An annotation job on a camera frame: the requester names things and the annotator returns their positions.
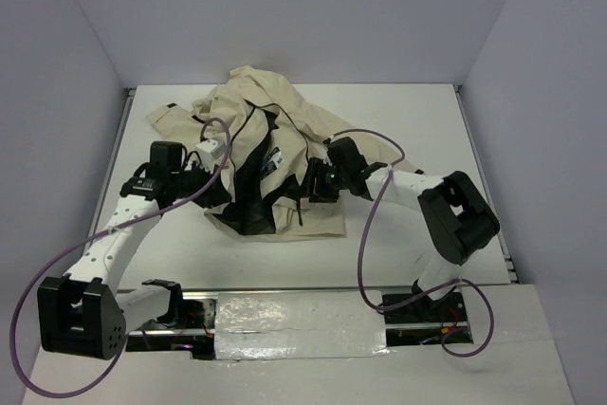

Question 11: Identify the beige jacket black lining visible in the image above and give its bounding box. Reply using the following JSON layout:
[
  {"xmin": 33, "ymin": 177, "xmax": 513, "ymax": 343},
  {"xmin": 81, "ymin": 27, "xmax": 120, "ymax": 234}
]
[{"xmin": 144, "ymin": 65, "xmax": 426, "ymax": 240}]

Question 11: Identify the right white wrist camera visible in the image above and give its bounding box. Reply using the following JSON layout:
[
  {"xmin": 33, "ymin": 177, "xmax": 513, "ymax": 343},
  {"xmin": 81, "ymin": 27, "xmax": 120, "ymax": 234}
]
[{"xmin": 322, "ymin": 136, "xmax": 333, "ymax": 167}]

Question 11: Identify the right table edge rail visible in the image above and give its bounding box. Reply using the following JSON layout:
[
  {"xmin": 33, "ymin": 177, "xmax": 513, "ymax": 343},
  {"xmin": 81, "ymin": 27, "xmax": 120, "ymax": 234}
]
[{"xmin": 452, "ymin": 84, "xmax": 521, "ymax": 285}]

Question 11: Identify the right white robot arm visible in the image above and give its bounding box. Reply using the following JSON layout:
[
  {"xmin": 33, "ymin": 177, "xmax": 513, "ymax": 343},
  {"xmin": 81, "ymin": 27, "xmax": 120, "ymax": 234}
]
[{"xmin": 304, "ymin": 137, "xmax": 501, "ymax": 321}]

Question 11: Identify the silver tape sheet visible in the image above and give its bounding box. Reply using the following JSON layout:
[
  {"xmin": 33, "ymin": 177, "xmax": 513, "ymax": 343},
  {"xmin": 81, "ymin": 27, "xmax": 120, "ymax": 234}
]
[{"xmin": 214, "ymin": 291, "xmax": 389, "ymax": 360}]

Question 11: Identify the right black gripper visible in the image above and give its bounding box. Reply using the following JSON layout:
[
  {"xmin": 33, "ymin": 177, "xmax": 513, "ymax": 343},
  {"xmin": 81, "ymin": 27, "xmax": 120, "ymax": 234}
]
[{"xmin": 294, "ymin": 156, "xmax": 349, "ymax": 203}]

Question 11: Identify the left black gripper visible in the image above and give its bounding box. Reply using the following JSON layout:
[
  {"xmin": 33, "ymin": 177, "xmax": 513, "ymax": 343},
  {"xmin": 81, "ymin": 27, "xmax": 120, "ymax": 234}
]
[{"xmin": 171, "ymin": 160, "xmax": 231, "ymax": 209}]

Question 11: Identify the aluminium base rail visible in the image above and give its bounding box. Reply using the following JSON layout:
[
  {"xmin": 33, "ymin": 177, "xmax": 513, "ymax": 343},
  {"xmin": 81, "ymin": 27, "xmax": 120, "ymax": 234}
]
[{"xmin": 127, "ymin": 290, "xmax": 472, "ymax": 360}]

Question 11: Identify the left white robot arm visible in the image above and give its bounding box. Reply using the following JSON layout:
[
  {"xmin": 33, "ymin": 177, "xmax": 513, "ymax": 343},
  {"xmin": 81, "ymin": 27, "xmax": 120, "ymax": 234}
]
[{"xmin": 37, "ymin": 139, "xmax": 230, "ymax": 359}]

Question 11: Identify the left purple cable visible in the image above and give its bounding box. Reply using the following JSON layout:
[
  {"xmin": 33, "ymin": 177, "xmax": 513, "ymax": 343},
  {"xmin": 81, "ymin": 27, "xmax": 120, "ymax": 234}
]
[{"xmin": 9, "ymin": 117, "xmax": 233, "ymax": 399}]

